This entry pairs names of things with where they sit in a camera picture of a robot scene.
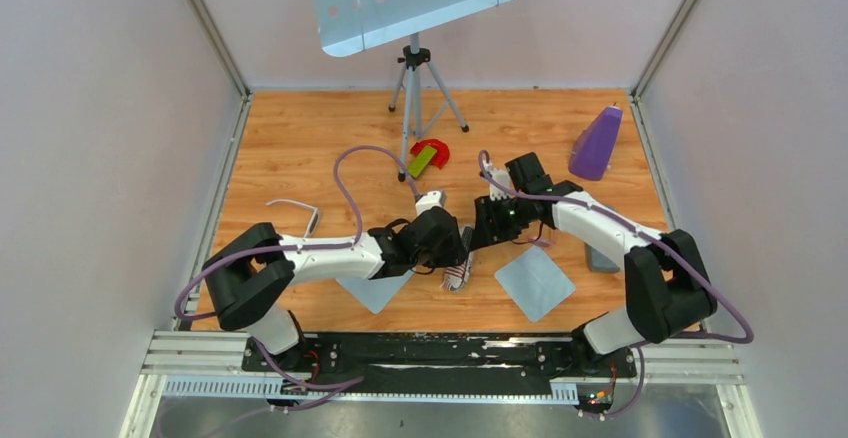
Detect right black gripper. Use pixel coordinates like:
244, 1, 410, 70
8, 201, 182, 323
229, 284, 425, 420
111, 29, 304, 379
470, 193, 531, 251

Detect striped printed glasses pouch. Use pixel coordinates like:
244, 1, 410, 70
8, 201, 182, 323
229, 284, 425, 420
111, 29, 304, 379
441, 225, 474, 292

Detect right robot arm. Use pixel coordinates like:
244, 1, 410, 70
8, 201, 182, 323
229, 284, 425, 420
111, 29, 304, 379
470, 150, 718, 376

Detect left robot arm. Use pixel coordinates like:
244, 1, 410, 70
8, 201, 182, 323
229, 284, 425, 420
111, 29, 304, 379
202, 206, 468, 371

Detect white sunglasses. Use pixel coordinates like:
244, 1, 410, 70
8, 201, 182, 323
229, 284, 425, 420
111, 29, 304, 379
264, 198, 322, 238

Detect right blue cleaning cloth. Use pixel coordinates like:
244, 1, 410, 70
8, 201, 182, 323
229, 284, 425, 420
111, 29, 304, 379
494, 247, 577, 323

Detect blue cleaning cloth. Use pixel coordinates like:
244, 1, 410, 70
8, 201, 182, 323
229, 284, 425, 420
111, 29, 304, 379
494, 247, 577, 323
336, 270, 413, 314

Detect green rectangular block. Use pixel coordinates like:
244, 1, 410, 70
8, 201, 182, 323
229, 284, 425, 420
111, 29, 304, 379
407, 145, 438, 179

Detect left blue cleaning cloth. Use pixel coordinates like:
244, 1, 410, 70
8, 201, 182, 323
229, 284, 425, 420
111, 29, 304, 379
336, 270, 413, 314

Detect red curved plastic piece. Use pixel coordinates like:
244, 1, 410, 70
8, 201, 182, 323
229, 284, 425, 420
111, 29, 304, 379
410, 138, 450, 169

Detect grey glasses case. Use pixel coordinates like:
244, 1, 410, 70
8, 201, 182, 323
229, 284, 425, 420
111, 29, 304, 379
584, 244, 620, 274

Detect grey tripod stand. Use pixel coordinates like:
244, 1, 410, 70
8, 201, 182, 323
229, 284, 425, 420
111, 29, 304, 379
388, 32, 470, 182

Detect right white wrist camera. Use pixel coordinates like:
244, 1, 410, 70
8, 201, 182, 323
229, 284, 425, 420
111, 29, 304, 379
481, 160, 513, 201

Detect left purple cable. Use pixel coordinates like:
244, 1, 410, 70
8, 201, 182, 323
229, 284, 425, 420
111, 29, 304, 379
173, 146, 423, 322

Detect white slotted cable duct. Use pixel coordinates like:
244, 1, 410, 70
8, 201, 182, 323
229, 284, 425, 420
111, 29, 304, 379
162, 376, 579, 406

